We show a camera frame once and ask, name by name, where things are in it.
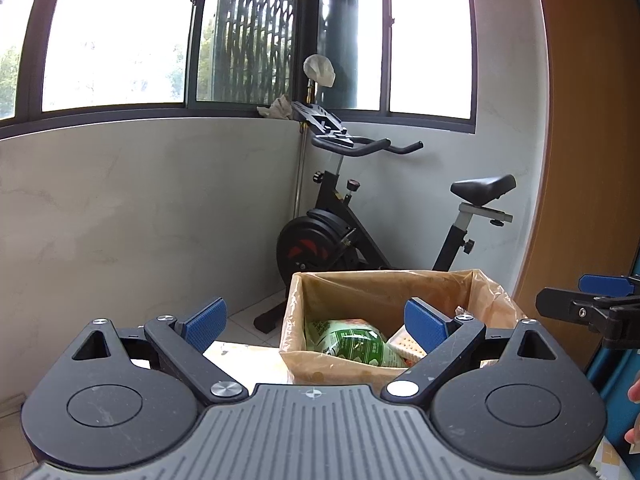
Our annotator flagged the metal pole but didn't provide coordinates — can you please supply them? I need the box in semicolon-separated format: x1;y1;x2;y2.
294;80;316;221

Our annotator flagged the dark framed window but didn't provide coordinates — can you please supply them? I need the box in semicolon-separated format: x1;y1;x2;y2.
0;0;476;136

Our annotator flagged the person's right hand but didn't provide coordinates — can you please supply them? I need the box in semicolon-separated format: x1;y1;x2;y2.
625;380;640;446

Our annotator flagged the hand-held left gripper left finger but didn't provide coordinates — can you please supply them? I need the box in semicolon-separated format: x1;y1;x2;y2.
71;296;249;404

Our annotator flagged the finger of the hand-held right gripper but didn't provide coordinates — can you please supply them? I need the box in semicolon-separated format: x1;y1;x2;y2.
535;287;640;351
580;274;640;298

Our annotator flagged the green snack packet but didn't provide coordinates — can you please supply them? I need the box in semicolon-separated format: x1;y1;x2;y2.
304;317;408;368

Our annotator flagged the beige rag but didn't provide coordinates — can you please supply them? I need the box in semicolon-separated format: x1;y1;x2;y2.
257;95;296;121

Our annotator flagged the white cloth cap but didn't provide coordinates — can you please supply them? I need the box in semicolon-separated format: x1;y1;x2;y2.
303;54;337;88

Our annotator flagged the black exercise bike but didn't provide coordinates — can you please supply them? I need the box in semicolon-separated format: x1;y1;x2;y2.
252;101;517;333

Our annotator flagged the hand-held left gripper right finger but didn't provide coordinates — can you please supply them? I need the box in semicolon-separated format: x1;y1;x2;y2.
381;297;557;404

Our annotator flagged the cardboard box with plastic liner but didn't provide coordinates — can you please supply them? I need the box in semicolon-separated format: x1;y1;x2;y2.
279;269;528;386

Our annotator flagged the white cracker packet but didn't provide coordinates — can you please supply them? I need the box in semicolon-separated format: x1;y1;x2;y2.
387;324;426;366

